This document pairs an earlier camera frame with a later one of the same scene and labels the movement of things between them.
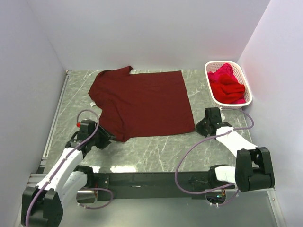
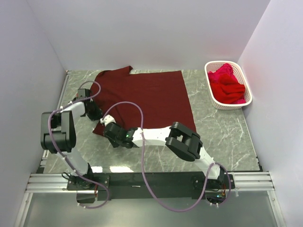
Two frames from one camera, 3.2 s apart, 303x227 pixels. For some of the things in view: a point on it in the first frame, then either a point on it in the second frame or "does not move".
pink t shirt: [225, 69] does not move
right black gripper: [202, 126] to [109, 130]
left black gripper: [104, 137] to [95, 113]
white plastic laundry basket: [211, 65] does not move
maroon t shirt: [142, 104] does not move
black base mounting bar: [157, 186] does not move
